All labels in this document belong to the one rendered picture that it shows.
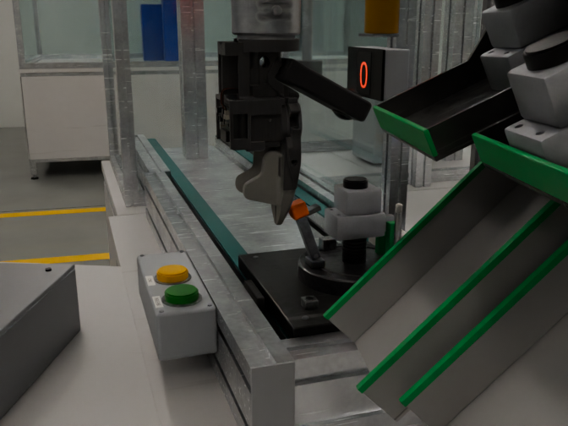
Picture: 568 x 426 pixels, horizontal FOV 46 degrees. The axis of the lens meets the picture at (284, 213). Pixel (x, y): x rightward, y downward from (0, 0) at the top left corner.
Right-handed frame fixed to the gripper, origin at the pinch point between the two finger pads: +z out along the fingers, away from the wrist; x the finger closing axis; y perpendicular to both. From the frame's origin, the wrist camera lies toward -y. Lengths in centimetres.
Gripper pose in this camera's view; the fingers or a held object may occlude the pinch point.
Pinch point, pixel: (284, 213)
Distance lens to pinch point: 79.0
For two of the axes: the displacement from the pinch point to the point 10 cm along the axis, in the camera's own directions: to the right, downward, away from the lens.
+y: -9.5, 0.8, -2.9
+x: 3.1, 2.7, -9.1
